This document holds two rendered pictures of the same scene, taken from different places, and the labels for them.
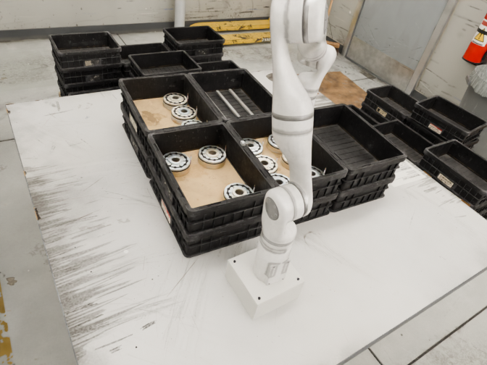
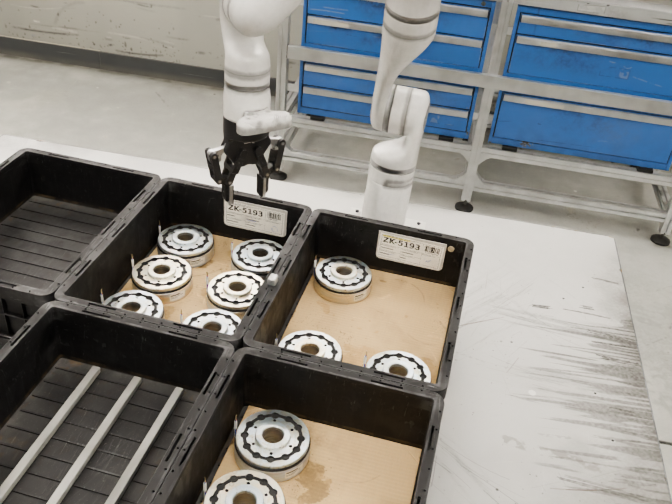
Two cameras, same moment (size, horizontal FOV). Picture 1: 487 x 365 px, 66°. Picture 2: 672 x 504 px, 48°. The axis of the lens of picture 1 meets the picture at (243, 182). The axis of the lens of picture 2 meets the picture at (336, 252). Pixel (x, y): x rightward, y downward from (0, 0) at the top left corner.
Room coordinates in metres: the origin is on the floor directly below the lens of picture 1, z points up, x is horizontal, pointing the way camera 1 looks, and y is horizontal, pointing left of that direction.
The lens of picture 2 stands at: (1.69, 0.78, 1.66)
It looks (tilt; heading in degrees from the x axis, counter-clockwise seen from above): 35 degrees down; 226
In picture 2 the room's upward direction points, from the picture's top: 6 degrees clockwise
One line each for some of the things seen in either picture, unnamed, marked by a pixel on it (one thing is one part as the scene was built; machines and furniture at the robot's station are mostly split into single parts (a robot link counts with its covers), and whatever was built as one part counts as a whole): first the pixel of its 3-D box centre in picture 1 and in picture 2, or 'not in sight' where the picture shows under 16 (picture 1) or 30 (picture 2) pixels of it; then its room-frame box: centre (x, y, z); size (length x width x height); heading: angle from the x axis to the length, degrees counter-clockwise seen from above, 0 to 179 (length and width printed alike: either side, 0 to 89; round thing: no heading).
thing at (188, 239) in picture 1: (204, 197); not in sight; (0.97, 0.13, 0.76); 0.40 x 0.30 x 0.12; 35
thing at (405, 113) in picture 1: (389, 118); not in sight; (2.69, -1.02, 0.31); 0.40 x 0.30 x 0.34; 39
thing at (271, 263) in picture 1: (272, 252); (386, 199); (0.69, -0.12, 0.87); 0.09 x 0.09 x 0.17; 33
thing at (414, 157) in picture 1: (394, 160); not in sight; (2.13, -0.96, 0.31); 0.40 x 0.30 x 0.34; 39
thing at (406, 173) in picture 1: (386, 161); not in sight; (1.52, -0.65, 0.70); 0.33 x 0.23 x 0.01; 39
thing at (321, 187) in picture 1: (280, 158); (197, 277); (1.14, -0.12, 0.87); 0.40 x 0.30 x 0.11; 35
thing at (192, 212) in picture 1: (209, 163); (369, 291); (0.97, 0.13, 0.92); 0.40 x 0.30 x 0.02; 35
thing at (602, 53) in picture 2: not in sight; (596, 91); (-0.90, -0.57, 0.60); 0.72 x 0.03 x 0.56; 129
